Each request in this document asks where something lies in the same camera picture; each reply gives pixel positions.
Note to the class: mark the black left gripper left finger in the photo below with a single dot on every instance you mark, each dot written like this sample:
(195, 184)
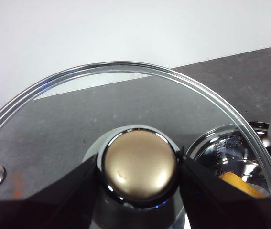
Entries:
(42, 210)

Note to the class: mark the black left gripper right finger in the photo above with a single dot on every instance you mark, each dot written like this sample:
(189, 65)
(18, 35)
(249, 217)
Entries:
(221, 210)

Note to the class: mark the yellow corn cob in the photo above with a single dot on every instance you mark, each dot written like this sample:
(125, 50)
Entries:
(235, 182)

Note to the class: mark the glass lid with round knob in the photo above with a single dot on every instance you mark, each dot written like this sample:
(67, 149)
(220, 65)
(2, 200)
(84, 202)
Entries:
(140, 164)

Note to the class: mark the pale green electric steamer pot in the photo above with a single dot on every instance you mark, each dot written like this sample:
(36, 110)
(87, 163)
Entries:
(260, 130)

